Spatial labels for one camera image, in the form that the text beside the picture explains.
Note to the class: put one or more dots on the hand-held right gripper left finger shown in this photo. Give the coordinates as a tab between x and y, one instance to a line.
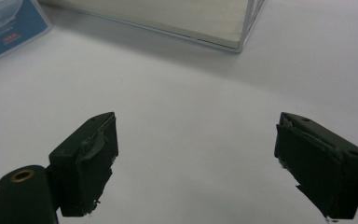
84	165

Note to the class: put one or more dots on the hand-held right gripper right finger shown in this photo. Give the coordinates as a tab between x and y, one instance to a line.
320	168

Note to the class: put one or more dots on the blue printed box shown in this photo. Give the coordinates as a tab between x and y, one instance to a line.
7	26

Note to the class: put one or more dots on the clear plastic container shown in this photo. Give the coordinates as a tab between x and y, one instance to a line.
180	21

